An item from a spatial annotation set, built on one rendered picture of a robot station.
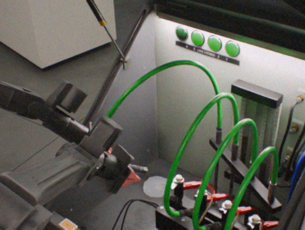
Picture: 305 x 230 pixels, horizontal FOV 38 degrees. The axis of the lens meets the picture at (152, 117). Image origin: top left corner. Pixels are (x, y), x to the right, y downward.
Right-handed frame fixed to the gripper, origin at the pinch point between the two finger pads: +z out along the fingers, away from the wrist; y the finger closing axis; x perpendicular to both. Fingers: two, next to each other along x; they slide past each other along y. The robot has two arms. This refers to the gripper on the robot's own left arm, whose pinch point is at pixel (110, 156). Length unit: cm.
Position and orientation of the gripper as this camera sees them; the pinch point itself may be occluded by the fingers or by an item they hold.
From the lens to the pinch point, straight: 119.6
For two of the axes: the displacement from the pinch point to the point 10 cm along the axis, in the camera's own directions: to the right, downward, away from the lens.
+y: -1.3, -3.8, 9.2
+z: 7.6, 5.5, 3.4
